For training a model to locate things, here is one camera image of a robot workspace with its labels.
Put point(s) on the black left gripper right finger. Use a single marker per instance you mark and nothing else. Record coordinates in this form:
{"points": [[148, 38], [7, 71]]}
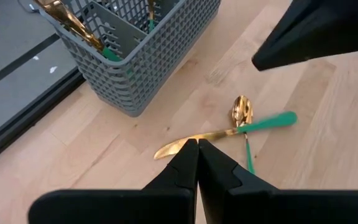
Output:
{"points": [[275, 208]]}

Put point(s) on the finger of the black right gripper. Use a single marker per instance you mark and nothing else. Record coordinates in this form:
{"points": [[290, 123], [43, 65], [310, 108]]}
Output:
{"points": [[322, 28]]}

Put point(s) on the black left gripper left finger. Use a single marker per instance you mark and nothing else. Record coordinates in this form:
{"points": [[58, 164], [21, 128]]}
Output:
{"points": [[135, 208]]}

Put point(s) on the grey plastic cutlery basket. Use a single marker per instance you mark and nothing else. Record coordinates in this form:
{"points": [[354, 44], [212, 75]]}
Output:
{"points": [[154, 62]]}

